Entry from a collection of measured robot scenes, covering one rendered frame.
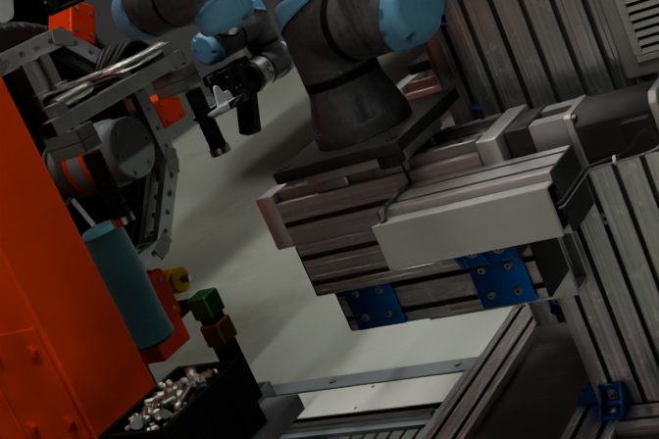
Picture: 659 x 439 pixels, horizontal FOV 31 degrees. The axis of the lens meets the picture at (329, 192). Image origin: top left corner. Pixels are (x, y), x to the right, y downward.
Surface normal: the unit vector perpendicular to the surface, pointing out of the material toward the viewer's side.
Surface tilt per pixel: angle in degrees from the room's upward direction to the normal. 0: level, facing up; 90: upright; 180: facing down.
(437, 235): 90
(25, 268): 90
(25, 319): 90
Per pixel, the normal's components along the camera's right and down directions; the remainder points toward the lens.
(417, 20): 0.71, 0.02
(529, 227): -0.45, 0.40
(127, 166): 0.80, -0.20
